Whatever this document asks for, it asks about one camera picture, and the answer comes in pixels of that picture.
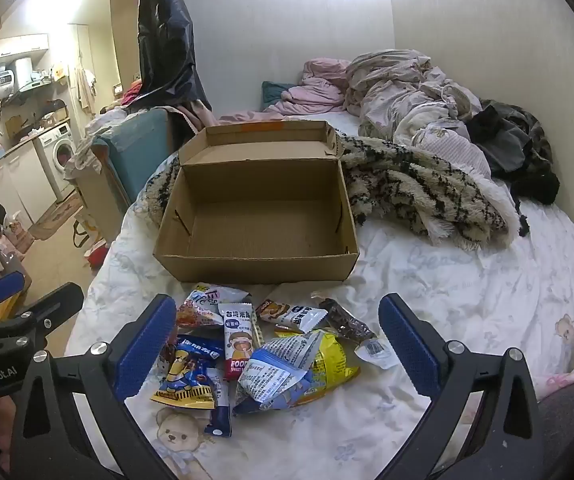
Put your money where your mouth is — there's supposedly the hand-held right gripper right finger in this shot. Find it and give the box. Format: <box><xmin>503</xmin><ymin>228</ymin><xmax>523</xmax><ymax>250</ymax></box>
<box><xmin>378</xmin><ymin>292</ymin><xmax>563</xmax><ymax>480</ymax></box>

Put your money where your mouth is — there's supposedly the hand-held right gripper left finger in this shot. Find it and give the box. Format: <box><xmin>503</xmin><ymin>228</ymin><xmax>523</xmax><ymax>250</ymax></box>
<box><xmin>14</xmin><ymin>294</ymin><xmax>178</xmax><ymax>480</ymax></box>

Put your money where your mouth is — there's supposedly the blue cartoon snack packet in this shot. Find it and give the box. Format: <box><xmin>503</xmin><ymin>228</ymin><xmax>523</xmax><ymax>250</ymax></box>
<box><xmin>149</xmin><ymin>335</ymin><xmax>225</xmax><ymax>411</ymax></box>

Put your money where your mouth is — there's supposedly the clear chocolate cake packet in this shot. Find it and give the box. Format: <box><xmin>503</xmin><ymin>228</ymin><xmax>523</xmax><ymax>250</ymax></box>
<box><xmin>317</xmin><ymin>298</ymin><xmax>395</xmax><ymax>372</ymax></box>

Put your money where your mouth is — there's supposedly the yellow snack bag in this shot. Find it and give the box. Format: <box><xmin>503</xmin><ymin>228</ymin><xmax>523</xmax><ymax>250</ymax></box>
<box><xmin>237</xmin><ymin>327</ymin><xmax>363</xmax><ymax>408</ymax></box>

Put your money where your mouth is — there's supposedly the blue white snack packet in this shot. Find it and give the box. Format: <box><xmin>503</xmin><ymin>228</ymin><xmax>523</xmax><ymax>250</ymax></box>
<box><xmin>232</xmin><ymin>332</ymin><xmax>325</xmax><ymax>413</ymax></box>

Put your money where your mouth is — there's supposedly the brown cardboard box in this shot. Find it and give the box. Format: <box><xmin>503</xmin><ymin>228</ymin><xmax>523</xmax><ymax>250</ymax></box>
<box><xmin>153</xmin><ymin>120</ymin><xmax>360</xmax><ymax>285</ymax></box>

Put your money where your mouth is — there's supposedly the white bear print bedsheet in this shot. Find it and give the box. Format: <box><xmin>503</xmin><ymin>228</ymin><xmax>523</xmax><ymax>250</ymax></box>
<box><xmin>64</xmin><ymin>110</ymin><xmax>574</xmax><ymax>480</ymax></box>

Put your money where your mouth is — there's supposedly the white pink snack packet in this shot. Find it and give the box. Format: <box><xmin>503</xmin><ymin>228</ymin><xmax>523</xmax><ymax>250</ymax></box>
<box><xmin>176</xmin><ymin>282</ymin><xmax>249</xmax><ymax>330</ymax></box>

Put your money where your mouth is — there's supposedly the brown floor mat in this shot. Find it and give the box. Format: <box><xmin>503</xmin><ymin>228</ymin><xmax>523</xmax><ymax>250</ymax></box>
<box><xmin>29</xmin><ymin>195</ymin><xmax>85</xmax><ymax>241</ymax></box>

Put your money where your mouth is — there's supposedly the red white snack bar packet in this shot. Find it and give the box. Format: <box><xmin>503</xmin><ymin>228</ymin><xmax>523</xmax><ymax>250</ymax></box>
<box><xmin>217</xmin><ymin>302</ymin><xmax>268</xmax><ymax>381</ymax></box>

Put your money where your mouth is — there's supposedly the blue white stick packet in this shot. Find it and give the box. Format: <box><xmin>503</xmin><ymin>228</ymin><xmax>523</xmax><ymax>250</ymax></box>
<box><xmin>203</xmin><ymin>367</ymin><xmax>233</xmax><ymax>437</ymax></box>

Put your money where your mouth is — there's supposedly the white kitchen cabinet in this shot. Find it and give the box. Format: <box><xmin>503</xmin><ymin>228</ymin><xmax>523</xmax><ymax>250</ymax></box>
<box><xmin>0</xmin><ymin>142</ymin><xmax>58</xmax><ymax>228</ymax></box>

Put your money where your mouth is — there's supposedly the brown white snack packet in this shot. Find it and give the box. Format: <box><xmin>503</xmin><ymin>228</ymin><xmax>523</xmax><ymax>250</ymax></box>
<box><xmin>255</xmin><ymin>298</ymin><xmax>329</xmax><ymax>333</ymax></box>

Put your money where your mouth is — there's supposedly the white washing machine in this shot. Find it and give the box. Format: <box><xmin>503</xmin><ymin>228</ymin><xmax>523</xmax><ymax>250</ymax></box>
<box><xmin>39</xmin><ymin>122</ymin><xmax>78</xmax><ymax>201</ymax></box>

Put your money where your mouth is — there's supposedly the beige black fuzzy blanket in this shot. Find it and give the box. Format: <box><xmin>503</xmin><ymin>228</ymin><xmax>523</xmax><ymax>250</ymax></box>
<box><xmin>139</xmin><ymin>132</ymin><xmax>520</xmax><ymax>253</ymax></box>

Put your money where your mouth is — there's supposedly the teal upholstered chair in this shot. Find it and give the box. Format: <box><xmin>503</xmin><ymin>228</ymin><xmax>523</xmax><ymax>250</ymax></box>
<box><xmin>92</xmin><ymin>107</ymin><xmax>183</xmax><ymax>211</ymax></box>

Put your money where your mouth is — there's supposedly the hanging white towel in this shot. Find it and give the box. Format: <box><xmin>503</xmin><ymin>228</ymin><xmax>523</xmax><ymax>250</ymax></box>
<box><xmin>77</xmin><ymin>67</ymin><xmax>98</xmax><ymax>111</ymax></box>

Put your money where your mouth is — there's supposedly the dark clothes pile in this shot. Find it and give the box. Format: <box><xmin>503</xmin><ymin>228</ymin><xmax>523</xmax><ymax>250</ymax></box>
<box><xmin>467</xmin><ymin>100</ymin><xmax>560</xmax><ymax>236</ymax></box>

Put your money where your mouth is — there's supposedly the crumpled floral duvet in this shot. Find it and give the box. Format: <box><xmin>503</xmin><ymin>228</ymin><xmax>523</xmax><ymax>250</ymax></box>
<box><xmin>344</xmin><ymin>49</ymin><xmax>493</xmax><ymax>181</ymax></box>

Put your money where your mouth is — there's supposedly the pink quilt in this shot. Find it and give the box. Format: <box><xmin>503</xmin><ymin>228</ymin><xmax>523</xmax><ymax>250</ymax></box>
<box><xmin>219</xmin><ymin>57</ymin><xmax>363</xmax><ymax>126</ymax></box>

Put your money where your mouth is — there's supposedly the black plastic bag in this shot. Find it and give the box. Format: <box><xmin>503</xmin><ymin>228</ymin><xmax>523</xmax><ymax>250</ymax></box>
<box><xmin>137</xmin><ymin>0</ymin><xmax>213</xmax><ymax>111</ymax></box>

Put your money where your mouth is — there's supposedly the teal pillow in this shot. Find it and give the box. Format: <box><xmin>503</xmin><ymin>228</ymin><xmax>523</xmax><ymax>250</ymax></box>
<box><xmin>261</xmin><ymin>81</ymin><xmax>298</xmax><ymax>111</ymax></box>

